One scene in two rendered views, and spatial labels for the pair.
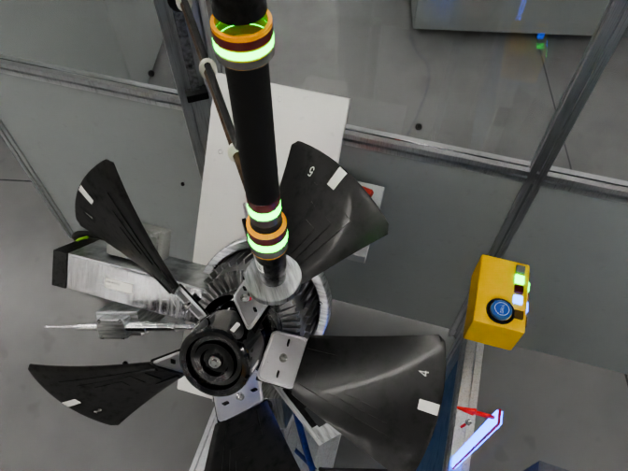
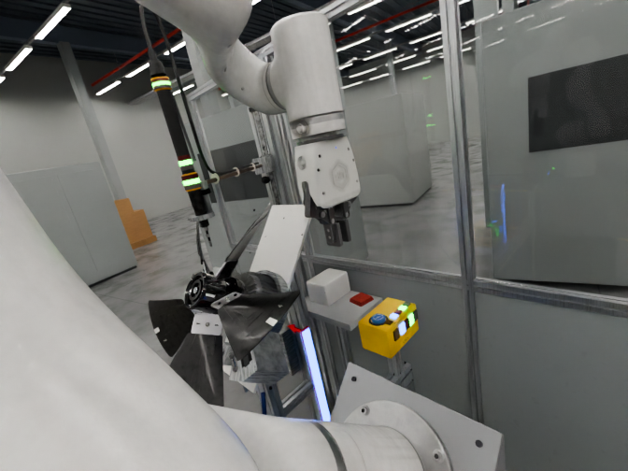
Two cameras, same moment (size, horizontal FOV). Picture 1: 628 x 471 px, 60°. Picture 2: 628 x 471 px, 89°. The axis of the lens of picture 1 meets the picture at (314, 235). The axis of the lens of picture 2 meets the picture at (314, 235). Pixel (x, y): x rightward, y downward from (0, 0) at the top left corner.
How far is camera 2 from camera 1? 86 cm
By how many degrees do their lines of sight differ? 47
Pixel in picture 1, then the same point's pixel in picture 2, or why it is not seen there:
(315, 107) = (301, 210)
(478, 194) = (440, 304)
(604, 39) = (457, 174)
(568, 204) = (501, 307)
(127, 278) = not seen: hidden behind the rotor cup
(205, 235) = not seen: hidden behind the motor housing
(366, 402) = (244, 316)
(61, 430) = not seen: hidden behind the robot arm
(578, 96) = (463, 215)
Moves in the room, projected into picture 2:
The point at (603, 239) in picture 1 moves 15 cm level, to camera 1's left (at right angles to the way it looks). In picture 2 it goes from (548, 347) to (495, 340)
